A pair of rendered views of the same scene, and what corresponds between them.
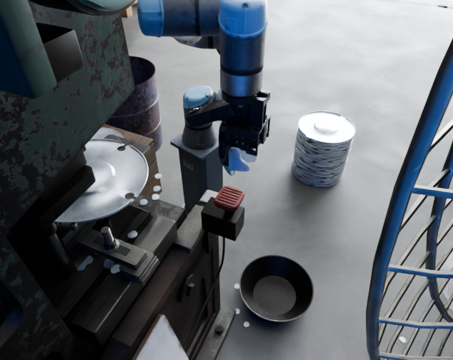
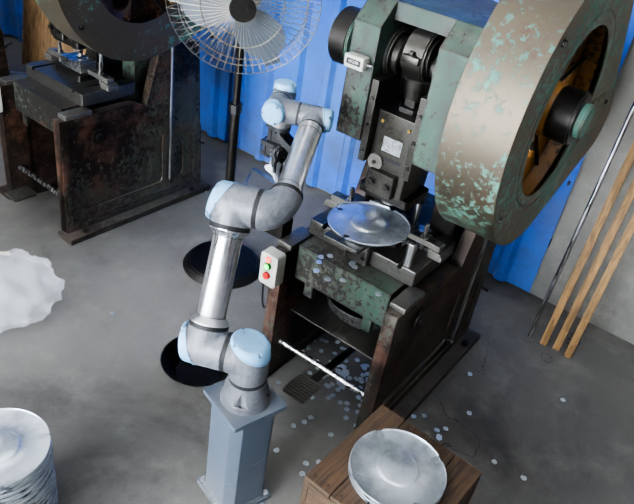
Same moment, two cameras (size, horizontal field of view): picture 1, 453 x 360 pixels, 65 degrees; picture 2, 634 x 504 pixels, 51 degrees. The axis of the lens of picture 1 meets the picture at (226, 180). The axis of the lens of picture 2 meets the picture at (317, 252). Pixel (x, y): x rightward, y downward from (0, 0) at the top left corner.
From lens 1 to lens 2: 2.73 m
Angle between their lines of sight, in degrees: 103
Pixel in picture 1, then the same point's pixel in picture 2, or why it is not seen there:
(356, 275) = (101, 361)
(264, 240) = (175, 423)
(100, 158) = (361, 232)
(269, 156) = not seen: outside the picture
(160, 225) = (321, 218)
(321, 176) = not seen: hidden behind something
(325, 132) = (13, 433)
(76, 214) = (371, 207)
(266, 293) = (205, 373)
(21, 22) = not seen: hidden behind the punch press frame
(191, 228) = (298, 234)
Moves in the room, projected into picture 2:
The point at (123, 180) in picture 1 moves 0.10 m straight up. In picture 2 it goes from (344, 216) to (348, 191)
